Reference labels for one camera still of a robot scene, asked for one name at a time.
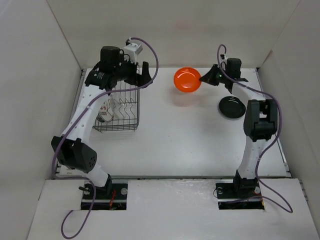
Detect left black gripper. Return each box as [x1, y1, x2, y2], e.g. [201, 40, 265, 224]
[113, 54, 153, 89]

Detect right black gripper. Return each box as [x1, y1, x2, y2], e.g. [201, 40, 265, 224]
[199, 64, 229, 86]

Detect orange plastic plate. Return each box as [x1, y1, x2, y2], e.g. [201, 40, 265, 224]
[173, 67, 202, 93]

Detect black plate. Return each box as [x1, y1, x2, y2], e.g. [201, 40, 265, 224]
[218, 96, 246, 119]

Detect white plate red characters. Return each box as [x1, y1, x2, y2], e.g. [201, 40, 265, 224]
[98, 97, 117, 123]

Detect clear glass plate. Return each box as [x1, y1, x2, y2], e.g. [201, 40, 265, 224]
[109, 97, 124, 120]

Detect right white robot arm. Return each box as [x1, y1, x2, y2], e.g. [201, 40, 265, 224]
[199, 58, 278, 198]

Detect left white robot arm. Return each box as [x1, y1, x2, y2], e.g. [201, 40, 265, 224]
[51, 43, 152, 199]

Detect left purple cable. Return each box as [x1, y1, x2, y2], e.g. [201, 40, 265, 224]
[51, 37, 160, 240]

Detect purple cable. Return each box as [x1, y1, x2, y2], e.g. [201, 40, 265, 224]
[216, 44, 294, 214]
[51, 37, 160, 240]

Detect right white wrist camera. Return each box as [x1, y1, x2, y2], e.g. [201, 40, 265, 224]
[220, 54, 228, 70]

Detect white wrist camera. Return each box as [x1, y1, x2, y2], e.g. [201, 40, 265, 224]
[123, 43, 143, 62]
[220, 54, 228, 70]

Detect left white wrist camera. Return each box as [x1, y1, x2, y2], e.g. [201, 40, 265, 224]
[123, 43, 143, 62]

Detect black wire dish rack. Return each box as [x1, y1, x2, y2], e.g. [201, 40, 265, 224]
[93, 81, 140, 132]

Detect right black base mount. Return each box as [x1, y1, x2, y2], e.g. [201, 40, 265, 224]
[214, 181, 265, 210]

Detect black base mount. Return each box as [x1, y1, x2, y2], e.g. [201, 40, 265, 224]
[214, 181, 265, 210]
[78, 182, 128, 211]

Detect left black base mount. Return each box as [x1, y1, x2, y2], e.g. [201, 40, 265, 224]
[78, 182, 128, 211]

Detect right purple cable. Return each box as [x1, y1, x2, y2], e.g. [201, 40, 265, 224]
[216, 44, 294, 214]

